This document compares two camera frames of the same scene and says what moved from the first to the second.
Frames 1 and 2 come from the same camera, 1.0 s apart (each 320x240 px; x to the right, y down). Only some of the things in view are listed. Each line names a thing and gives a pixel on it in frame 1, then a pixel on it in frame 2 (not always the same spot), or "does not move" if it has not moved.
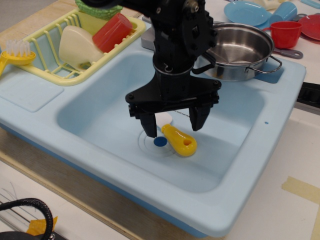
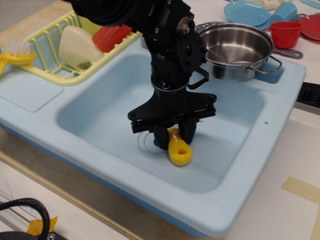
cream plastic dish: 78,49 does not move
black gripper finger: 198,116 → 188,130
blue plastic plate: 247,13 does not move
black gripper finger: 149,123 → 162,134
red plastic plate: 311,26 does not move
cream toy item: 269,4 does not move
